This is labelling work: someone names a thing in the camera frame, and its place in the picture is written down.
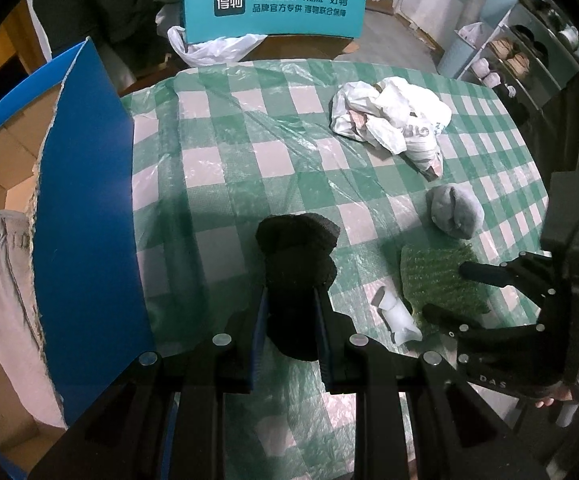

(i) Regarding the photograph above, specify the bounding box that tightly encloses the green scouring pad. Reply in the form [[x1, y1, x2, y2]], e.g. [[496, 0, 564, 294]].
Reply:
[[400, 245, 489, 325]]

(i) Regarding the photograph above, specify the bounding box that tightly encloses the grey sock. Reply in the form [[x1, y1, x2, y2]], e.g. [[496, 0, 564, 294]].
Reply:
[[427, 183, 485, 240]]

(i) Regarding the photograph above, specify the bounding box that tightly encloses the black sock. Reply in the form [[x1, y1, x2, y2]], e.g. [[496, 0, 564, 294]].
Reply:
[[256, 212, 340, 362]]

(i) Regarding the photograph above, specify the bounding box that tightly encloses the white plastic bag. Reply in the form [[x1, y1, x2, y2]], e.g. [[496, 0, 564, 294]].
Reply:
[[331, 81, 383, 148], [364, 76, 452, 181]]

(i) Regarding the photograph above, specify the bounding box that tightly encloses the person's right hand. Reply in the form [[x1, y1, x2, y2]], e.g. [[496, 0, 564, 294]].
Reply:
[[535, 384, 573, 408]]

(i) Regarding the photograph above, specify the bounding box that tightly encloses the green checkered tablecloth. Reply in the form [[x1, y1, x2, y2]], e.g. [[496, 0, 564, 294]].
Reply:
[[119, 58, 553, 480]]

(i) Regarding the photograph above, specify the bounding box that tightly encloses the shoe rack with shoes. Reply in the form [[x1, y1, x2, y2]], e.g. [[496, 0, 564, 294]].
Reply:
[[438, 0, 579, 126]]

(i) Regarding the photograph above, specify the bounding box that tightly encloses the blue cardboard box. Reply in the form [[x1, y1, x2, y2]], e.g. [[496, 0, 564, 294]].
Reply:
[[0, 41, 154, 474]]

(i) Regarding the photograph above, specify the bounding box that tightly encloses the white bag under teal box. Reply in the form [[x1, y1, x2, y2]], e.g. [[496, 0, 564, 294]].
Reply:
[[167, 26, 266, 68]]

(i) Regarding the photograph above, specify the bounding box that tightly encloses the brown cardboard box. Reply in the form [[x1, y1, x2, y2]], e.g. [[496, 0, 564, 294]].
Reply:
[[244, 35, 360, 61]]

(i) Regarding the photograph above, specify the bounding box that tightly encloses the teal printed box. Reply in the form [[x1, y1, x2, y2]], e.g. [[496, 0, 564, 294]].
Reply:
[[182, 0, 365, 44]]

